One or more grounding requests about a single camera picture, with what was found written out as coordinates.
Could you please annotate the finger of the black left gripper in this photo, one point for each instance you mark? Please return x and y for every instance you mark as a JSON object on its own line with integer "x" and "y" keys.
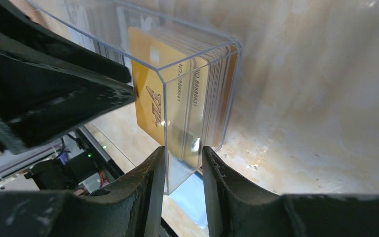
{"x": 42, "y": 98}
{"x": 19, "y": 27}

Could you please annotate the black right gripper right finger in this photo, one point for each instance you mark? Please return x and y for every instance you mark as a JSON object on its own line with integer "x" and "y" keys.
{"x": 236, "y": 207}

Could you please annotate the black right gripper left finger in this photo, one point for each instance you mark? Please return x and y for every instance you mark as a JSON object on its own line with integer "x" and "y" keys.
{"x": 130, "y": 206}

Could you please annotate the clear acrylic card box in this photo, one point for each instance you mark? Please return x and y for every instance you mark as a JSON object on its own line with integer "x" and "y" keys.
{"x": 223, "y": 69}

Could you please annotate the silver credit card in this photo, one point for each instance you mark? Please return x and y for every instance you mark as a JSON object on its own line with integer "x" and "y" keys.
{"x": 99, "y": 21}

